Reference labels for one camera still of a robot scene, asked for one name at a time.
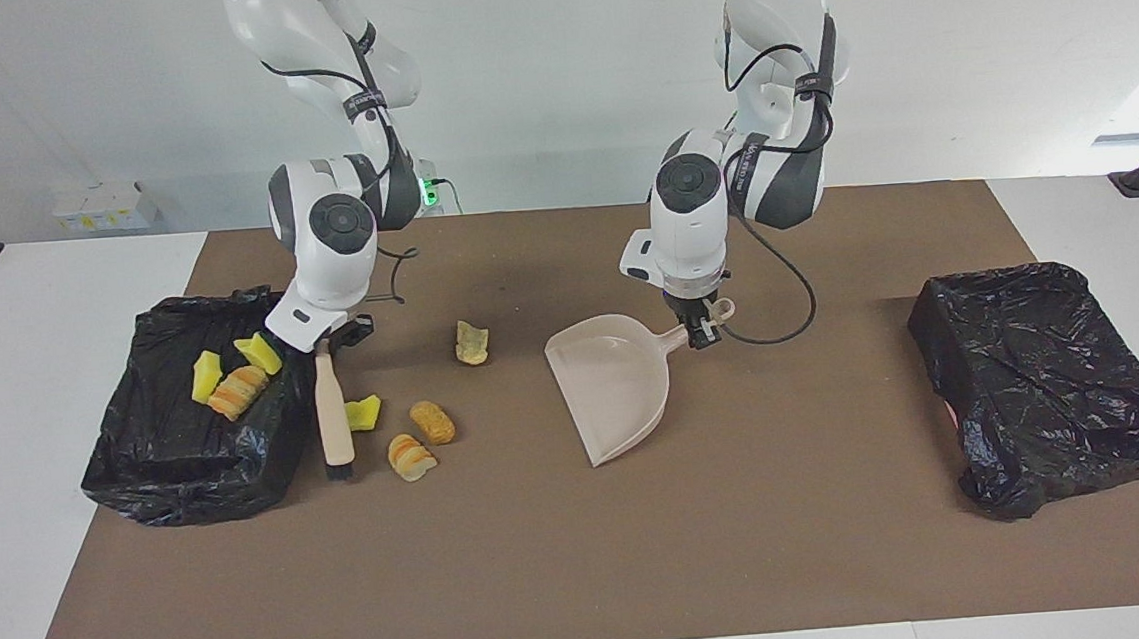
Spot beige hand brush black bristles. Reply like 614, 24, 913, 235
310, 337, 358, 481

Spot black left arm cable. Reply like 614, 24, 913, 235
698, 0, 823, 350

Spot striped toy bread piece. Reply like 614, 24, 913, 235
385, 430, 439, 484

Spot beige plastic dustpan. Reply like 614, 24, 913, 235
541, 296, 747, 471

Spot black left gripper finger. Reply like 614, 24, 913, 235
686, 310, 724, 351

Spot black bag lined bin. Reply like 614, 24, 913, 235
68, 281, 342, 534
903, 256, 1139, 527

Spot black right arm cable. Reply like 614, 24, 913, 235
258, 15, 426, 313

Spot toy croissant piece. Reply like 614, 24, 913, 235
453, 317, 492, 367

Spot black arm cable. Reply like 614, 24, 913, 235
698, 0, 823, 350
258, 15, 426, 313

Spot brown table mat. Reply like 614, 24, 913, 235
0, 166, 1139, 639

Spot pale crusty toy bread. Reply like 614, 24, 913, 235
205, 364, 274, 424

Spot white background box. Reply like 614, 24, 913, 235
49, 178, 163, 236

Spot yellow and green sponge piece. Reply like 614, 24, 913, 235
344, 394, 385, 433
233, 330, 286, 379
189, 349, 225, 405

